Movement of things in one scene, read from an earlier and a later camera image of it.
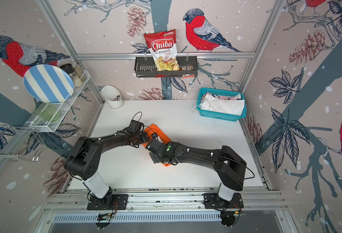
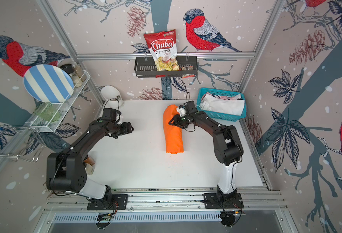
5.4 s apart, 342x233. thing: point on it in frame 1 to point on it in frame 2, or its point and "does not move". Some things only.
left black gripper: [145, 138] to [127, 128]
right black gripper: [155, 160] to [176, 122]
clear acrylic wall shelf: [49, 119] does not move
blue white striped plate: [48, 83] does not move
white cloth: [232, 105] does not move
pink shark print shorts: [221, 97] does not move
